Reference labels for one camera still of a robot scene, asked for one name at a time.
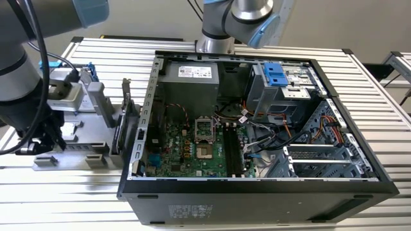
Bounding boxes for black RAM slot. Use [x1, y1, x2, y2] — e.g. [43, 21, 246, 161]
[223, 122, 233, 179]
[235, 122, 246, 179]
[231, 122, 241, 179]
[227, 122, 238, 179]

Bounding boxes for silver CPU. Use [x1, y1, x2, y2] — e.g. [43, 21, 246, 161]
[63, 122, 79, 136]

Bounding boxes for grey parts rack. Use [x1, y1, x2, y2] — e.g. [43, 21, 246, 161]
[33, 81, 145, 172]

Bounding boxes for hard disk in blue carrier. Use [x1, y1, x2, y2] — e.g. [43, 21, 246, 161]
[38, 61, 102, 114]

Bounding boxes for green graphics card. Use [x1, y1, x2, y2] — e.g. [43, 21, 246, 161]
[110, 78, 138, 155]

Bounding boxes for grey power supply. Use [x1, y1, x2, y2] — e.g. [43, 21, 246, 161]
[157, 60, 222, 119]

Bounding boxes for metal socket cover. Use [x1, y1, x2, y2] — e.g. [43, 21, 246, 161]
[194, 115, 217, 143]

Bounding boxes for green motherboard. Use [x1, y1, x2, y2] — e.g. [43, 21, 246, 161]
[143, 120, 258, 179]

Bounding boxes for CPU socket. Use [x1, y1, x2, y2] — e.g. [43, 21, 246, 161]
[195, 143, 215, 160]

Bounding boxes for black PC case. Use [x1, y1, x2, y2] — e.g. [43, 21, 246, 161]
[117, 49, 401, 226]

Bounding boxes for metal drive cage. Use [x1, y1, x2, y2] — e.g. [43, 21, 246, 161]
[246, 61, 324, 121]

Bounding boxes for blue plastic drive carrier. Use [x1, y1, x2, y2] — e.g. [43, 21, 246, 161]
[262, 62, 289, 87]

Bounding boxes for metal disk bay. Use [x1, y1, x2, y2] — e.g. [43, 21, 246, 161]
[282, 143, 377, 180]

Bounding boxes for aluminium side table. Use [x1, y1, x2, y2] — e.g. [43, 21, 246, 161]
[381, 51, 411, 88]

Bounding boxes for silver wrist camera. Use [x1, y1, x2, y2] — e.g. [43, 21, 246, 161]
[47, 83, 85, 112]

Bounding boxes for small grey wrist camera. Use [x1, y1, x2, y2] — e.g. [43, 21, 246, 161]
[51, 69, 81, 84]

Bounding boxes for red black twisted wire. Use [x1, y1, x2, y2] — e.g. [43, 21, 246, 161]
[165, 103, 191, 127]

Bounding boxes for thick black cable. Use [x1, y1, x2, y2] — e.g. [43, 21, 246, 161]
[254, 131, 312, 153]

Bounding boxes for orange yellow power wires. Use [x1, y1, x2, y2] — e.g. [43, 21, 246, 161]
[314, 115, 344, 146]

